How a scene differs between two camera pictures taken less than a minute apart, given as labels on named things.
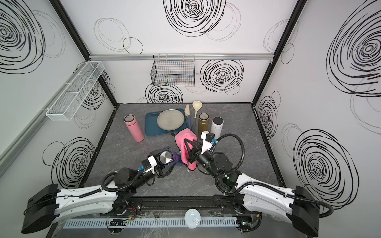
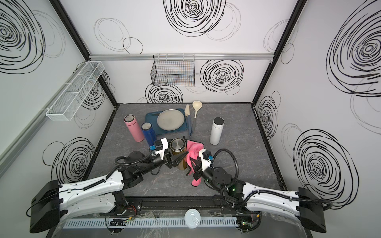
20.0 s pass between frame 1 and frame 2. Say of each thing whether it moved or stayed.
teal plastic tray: stayed
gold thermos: moved
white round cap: stayed
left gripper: moved
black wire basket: stayed
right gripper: moved
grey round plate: stayed
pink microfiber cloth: moved
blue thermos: moved
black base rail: stayed
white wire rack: stayed
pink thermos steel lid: stayed
